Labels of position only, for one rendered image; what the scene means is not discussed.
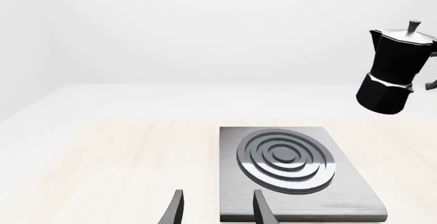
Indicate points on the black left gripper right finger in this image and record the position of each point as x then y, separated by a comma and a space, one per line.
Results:
262, 212

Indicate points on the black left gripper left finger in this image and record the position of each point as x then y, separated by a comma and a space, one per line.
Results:
173, 211

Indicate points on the flat black stove plate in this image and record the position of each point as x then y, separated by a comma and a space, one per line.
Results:
290, 172

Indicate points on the black moka pot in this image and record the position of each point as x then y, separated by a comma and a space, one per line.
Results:
392, 67

